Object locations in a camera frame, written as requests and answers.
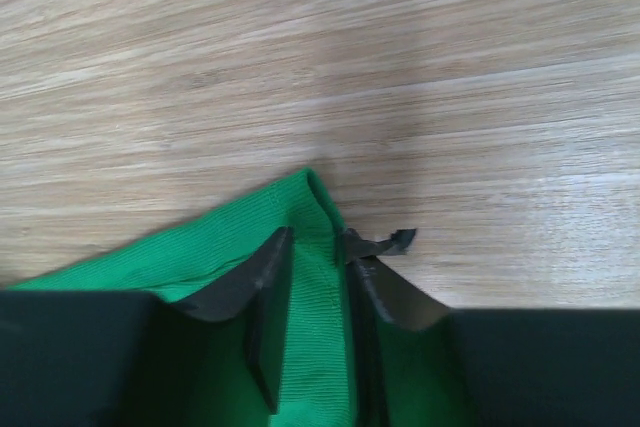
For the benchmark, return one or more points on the green tank top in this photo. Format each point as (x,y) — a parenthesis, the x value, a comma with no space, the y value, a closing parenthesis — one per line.
(317,385)

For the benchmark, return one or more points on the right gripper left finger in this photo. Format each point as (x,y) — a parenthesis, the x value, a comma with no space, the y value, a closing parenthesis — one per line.
(244,314)

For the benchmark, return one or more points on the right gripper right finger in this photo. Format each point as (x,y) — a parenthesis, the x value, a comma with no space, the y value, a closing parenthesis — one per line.
(389,321)

